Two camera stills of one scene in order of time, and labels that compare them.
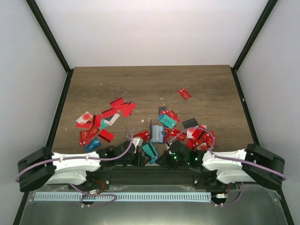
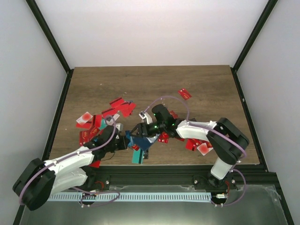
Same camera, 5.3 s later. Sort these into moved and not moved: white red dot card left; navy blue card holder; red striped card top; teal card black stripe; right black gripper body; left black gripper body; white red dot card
Moved: left black gripper body; teal card black stripe; navy blue card holder; right black gripper body
Not moved: red striped card top; white red dot card left; white red dot card
